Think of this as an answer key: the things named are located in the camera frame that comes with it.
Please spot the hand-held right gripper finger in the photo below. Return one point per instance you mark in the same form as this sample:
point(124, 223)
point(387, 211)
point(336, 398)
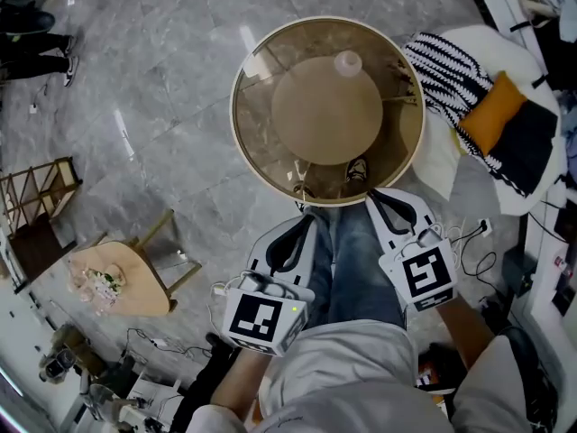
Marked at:
point(421, 212)
point(376, 217)

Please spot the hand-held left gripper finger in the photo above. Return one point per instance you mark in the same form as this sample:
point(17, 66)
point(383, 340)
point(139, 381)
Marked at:
point(259, 253)
point(306, 264)

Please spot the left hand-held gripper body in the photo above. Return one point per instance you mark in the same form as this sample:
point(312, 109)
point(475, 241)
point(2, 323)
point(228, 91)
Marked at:
point(257, 318)

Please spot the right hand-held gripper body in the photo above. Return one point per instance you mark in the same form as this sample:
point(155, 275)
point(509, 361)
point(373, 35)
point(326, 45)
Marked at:
point(426, 273)

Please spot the white round plastic bottle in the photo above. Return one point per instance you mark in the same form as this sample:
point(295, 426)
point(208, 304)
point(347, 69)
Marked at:
point(348, 63)

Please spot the person's right forearm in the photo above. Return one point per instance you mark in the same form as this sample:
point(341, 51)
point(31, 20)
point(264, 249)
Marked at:
point(464, 332)

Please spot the person's left forearm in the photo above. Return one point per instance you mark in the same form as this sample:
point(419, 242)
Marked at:
point(239, 381)

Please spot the round glass coffee table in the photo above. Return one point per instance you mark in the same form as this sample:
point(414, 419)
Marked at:
point(257, 124)

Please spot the person's patterned sneaker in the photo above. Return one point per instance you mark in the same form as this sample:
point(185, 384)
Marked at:
point(357, 168)
point(304, 190)

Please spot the person's blue jeans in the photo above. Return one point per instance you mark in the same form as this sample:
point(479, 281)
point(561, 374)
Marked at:
point(360, 278)

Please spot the white power strip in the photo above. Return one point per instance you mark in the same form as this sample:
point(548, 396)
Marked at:
point(484, 227)

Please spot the black box device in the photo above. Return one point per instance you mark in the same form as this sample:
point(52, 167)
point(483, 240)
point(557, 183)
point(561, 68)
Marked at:
point(518, 271)

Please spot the person's white shirt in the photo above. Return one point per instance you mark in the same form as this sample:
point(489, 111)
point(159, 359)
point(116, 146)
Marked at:
point(351, 377)

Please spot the orange cushion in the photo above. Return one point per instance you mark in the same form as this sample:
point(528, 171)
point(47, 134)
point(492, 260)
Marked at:
point(493, 113)

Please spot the black cushion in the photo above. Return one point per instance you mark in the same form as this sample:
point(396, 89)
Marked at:
point(527, 147)

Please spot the wooden side table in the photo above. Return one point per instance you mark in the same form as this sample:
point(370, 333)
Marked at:
point(135, 282)

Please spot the black white striped blanket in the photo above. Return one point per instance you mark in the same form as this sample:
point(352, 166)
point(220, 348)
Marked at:
point(446, 79)

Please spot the pink flower vase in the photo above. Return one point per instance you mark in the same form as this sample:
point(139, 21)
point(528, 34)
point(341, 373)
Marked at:
point(106, 280)

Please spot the white beanbag sofa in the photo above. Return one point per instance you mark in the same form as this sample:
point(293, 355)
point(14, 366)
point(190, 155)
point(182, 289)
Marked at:
point(505, 52)

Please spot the wooden shelf rack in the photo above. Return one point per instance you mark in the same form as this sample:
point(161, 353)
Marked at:
point(31, 196)

